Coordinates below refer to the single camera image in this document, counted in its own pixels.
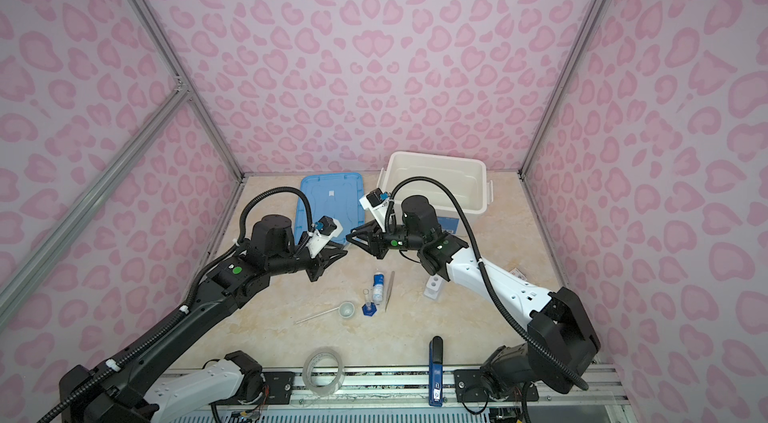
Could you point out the blue base small vial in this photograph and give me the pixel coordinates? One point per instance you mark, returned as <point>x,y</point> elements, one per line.
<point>369,308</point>

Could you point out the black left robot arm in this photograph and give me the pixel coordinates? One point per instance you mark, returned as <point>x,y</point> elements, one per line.
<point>124,387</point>

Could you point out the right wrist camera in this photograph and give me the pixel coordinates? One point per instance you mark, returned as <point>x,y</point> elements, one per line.
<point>377,203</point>

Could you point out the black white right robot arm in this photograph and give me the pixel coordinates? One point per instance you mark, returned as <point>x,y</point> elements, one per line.
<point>559,341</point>

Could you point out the white blue wrapped roll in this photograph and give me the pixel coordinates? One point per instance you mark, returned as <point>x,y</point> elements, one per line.
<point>378,286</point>

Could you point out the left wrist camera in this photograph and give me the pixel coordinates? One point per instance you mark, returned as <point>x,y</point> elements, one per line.
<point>325,231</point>

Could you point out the clear tape roll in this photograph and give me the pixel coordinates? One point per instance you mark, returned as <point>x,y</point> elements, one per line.
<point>323,372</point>

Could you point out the blue plastic box lid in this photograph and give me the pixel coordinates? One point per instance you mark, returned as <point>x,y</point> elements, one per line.
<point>336,195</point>

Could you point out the white test tube rack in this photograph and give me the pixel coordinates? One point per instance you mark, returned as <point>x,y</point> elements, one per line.
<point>433,287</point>

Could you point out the blue black stapler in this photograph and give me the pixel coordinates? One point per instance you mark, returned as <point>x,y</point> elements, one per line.
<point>435,372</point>

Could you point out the white plastic storage box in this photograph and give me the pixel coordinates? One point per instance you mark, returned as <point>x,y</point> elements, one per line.
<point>466,178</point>

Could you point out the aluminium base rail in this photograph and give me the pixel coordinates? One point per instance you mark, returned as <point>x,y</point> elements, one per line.
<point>400,394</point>

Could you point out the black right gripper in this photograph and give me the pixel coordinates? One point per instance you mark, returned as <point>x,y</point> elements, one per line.
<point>377,238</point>

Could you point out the metal tweezers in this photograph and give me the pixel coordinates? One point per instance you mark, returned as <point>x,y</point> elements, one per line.
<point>389,288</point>

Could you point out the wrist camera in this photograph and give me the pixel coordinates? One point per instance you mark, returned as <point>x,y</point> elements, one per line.
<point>377,203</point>
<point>325,231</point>

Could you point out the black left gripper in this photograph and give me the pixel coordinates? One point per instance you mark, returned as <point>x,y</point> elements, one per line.
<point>324,259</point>

